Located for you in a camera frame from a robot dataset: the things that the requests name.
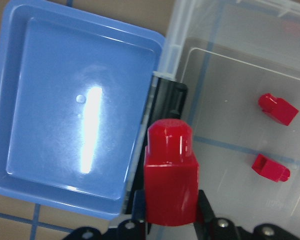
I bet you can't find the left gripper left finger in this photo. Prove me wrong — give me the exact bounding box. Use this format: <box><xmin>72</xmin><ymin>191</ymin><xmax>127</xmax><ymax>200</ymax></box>
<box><xmin>132</xmin><ymin>189</ymin><xmax>152</xmax><ymax>235</ymax></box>

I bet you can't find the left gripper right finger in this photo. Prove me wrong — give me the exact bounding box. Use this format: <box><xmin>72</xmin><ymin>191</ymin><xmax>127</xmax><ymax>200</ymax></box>
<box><xmin>193</xmin><ymin>189</ymin><xmax>225</xmax><ymax>235</ymax></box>

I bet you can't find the red block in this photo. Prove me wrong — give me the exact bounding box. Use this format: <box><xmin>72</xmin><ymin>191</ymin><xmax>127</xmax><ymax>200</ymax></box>
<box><xmin>251</xmin><ymin>154</ymin><xmax>291</xmax><ymax>183</ymax></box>
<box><xmin>143</xmin><ymin>118</ymin><xmax>199</xmax><ymax>227</ymax></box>
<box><xmin>258</xmin><ymin>93</ymin><xmax>299</xmax><ymax>126</ymax></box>
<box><xmin>282</xmin><ymin>21</ymin><xmax>300</xmax><ymax>38</ymax></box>

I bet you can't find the blue plastic tray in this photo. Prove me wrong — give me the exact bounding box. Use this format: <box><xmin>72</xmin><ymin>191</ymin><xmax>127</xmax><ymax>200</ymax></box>
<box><xmin>0</xmin><ymin>0</ymin><xmax>165</xmax><ymax>220</ymax></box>

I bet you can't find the clear plastic storage box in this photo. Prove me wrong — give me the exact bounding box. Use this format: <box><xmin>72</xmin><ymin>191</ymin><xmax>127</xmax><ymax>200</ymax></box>
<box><xmin>155</xmin><ymin>0</ymin><xmax>300</xmax><ymax>238</ymax></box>

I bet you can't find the red block under lid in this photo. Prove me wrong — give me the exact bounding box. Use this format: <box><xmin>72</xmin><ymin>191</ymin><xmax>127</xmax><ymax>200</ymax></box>
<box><xmin>282</xmin><ymin>21</ymin><xmax>300</xmax><ymax>38</ymax></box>

